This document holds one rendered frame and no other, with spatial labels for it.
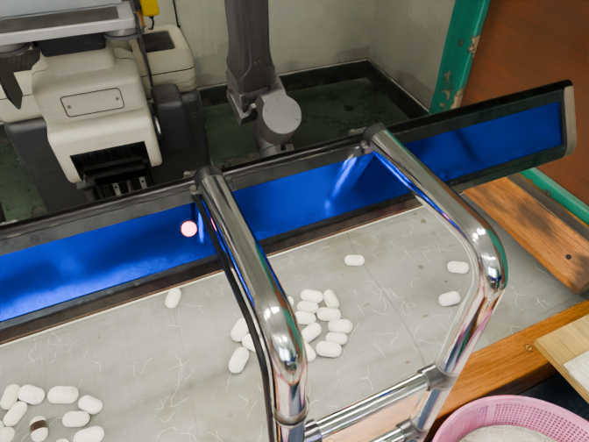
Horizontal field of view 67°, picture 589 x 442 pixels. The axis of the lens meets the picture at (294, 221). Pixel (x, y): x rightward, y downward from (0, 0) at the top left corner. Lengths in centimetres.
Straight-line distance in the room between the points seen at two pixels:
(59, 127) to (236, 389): 71
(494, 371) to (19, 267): 57
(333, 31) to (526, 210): 218
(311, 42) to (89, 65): 188
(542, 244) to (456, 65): 36
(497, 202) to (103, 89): 82
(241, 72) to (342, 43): 223
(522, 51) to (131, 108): 79
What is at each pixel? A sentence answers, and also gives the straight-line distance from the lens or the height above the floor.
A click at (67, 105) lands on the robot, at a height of 85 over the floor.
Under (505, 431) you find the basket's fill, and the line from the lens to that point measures 70.
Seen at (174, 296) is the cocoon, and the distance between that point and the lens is 73.
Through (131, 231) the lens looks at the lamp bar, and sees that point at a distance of 35.
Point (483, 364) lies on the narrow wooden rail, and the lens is 69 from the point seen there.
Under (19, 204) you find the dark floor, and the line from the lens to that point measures 233.
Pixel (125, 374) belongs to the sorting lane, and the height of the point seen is 74.
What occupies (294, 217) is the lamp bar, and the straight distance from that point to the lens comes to 37.
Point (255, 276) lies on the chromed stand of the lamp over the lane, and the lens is 26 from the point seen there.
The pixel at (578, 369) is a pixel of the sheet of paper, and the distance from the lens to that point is 72.
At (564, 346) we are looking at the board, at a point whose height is 78.
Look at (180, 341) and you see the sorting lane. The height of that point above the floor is 74.
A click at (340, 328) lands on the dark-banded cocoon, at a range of 68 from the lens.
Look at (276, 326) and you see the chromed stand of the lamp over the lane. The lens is 25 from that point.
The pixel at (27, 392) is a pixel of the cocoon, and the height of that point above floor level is 76.
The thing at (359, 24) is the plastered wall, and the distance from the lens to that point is 289.
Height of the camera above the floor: 133
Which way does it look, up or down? 44 degrees down
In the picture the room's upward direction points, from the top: straight up
